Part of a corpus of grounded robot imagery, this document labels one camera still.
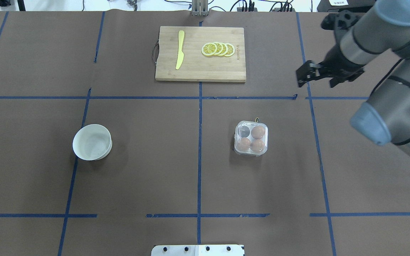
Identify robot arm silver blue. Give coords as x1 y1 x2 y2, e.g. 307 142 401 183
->
296 0 410 157

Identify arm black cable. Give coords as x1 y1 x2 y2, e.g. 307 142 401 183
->
369 59 405 96

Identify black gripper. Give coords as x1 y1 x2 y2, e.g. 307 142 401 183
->
295 45 365 89

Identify white round bowl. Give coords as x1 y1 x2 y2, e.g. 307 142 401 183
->
73 124 113 161

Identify brown egg front slot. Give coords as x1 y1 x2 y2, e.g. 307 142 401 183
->
250 139 265 153

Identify lemon slice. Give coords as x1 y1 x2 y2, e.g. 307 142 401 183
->
218 43 228 56
201 43 218 56
224 43 235 57
213 42 225 55

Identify brown egg rear slot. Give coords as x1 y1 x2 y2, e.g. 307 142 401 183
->
251 125 266 140

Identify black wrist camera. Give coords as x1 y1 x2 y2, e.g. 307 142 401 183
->
321 10 361 42

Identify brown egg from bowl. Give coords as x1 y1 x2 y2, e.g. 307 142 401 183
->
237 137 251 152

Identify clear plastic egg box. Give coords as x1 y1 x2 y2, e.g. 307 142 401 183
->
233 121 269 157

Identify bamboo cutting board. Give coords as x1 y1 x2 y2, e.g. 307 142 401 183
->
155 26 246 83

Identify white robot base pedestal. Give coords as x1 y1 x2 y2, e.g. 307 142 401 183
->
151 244 245 256

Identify brown egg slot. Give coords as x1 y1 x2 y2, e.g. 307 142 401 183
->
251 125 266 140
250 139 265 153

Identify yellow plastic knife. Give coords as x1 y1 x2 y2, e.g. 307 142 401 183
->
175 30 185 70

